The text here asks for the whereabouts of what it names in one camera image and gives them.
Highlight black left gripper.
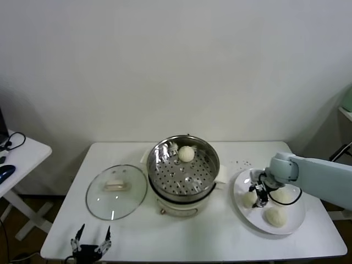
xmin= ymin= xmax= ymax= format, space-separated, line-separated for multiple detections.
xmin=70 ymin=223 xmax=113 ymax=264

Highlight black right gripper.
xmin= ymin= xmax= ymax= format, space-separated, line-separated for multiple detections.
xmin=248 ymin=175 xmax=276 ymax=209

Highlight white steamed baozi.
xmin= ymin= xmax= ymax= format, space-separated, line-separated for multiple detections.
xmin=271 ymin=188 xmax=294 ymax=206
xmin=178 ymin=145 xmax=196 ymax=163
xmin=243 ymin=191 xmax=259 ymax=208
xmin=265 ymin=207 xmax=288 ymax=228

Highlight stainless steel steamer basket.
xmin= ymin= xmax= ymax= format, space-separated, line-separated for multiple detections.
xmin=146 ymin=134 xmax=221 ymax=203

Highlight white round plate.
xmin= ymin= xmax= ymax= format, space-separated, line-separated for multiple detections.
xmin=233 ymin=167 xmax=306 ymax=235

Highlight dark scattered crumbs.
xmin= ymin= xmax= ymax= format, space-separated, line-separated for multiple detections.
xmin=229 ymin=158 xmax=252 ymax=167

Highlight glass pot lid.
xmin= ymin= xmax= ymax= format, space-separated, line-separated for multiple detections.
xmin=85 ymin=164 xmax=149 ymax=221

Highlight cream electric cooking pot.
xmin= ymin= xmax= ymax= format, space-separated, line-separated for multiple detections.
xmin=140 ymin=150 xmax=229 ymax=216

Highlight white folding side table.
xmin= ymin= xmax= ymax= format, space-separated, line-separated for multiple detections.
xmin=0 ymin=129 xmax=53 ymax=241

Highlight blue computer mouse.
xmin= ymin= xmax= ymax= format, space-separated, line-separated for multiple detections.
xmin=0 ymin=164 xmax=17 ymax=184

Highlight white shelf board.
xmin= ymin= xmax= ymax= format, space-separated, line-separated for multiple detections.
xmin=338 ymin=106 xmax=352 ymax=122

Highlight pale green object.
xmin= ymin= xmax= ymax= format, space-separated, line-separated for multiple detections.
xmin=343 ymin=84 xmax=352 ymax=113

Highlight dark laptop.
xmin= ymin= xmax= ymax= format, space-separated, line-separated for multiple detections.
xmin=0 ymin=106 xmax=10 ymax=145

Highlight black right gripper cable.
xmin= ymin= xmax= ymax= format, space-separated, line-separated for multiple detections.
xmin=268 ymin=189 xmax=303 ymax=206

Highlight black floor cable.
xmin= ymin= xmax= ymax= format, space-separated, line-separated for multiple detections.
xmin=0 ymin=213 xmax=10 ymax=264

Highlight black power cable with adapter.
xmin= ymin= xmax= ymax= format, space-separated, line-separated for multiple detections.
xmin=328 ymin=142 xmax=352 ymax=163

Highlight black looped cable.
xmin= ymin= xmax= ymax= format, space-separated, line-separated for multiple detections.
xmin=4 ymin=131 xmax=27 ymax=151

